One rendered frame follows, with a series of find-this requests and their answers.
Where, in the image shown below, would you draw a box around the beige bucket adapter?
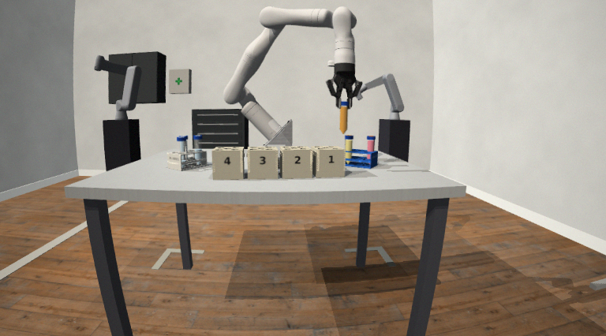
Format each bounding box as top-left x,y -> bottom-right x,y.
246,147 -> 279,180
280,146 -> 312,179
311,146 -> 346,178
211,147 -> 245,180

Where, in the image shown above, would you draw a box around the blue tube rack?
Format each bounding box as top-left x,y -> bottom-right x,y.
346,149 -> 378,169

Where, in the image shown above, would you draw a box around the beige tube rack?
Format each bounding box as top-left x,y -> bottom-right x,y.
167,149 -> 207,171

